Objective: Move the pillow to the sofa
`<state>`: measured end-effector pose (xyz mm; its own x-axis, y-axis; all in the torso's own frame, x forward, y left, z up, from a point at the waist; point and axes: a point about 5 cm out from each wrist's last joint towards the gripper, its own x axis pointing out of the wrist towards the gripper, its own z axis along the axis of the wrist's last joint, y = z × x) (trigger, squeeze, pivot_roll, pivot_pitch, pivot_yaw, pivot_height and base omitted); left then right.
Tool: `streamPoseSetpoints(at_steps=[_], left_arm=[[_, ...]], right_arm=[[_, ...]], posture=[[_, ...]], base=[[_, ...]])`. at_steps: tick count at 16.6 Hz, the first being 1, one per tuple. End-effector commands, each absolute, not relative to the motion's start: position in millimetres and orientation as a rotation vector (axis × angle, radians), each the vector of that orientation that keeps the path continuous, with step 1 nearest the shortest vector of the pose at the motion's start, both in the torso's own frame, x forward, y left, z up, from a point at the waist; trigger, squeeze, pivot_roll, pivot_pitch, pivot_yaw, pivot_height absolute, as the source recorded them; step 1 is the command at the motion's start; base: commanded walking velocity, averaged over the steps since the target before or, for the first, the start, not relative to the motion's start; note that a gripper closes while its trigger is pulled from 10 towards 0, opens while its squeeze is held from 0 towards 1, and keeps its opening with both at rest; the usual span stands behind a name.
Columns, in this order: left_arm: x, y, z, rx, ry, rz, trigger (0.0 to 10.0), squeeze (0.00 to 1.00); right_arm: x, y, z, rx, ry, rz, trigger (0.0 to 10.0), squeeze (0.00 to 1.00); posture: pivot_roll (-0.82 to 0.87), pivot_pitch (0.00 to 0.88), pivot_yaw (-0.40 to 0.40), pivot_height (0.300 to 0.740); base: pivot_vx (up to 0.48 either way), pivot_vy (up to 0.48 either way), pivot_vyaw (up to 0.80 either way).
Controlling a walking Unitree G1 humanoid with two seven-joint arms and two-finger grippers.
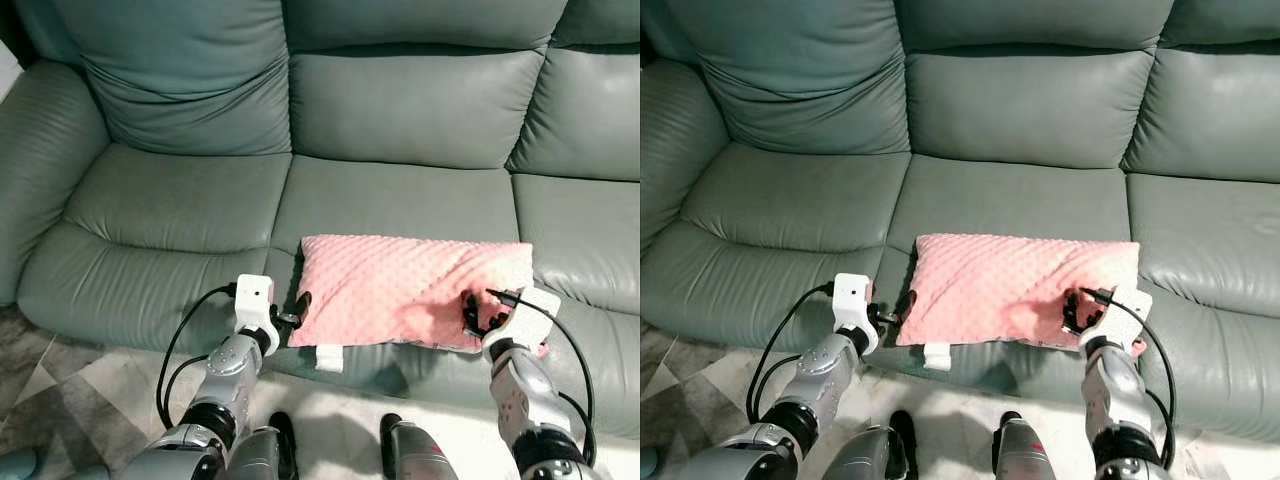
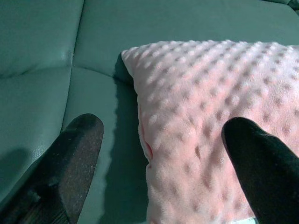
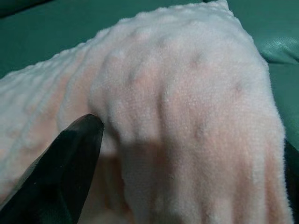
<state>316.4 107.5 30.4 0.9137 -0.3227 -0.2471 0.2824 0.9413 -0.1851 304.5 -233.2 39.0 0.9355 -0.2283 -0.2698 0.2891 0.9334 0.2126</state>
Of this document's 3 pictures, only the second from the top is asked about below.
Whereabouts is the pink dotted pillow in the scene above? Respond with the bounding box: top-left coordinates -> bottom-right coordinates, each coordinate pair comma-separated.
120,39 -> 299,224

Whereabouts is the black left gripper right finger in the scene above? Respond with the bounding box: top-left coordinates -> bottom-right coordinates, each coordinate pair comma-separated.
222,116 -> 299,224

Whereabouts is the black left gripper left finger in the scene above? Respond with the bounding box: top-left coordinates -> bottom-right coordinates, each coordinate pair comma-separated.
0,113 -> 104,224

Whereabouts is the dark green sofa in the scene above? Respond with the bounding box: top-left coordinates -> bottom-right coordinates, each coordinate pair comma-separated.
0,0 -> 299,224

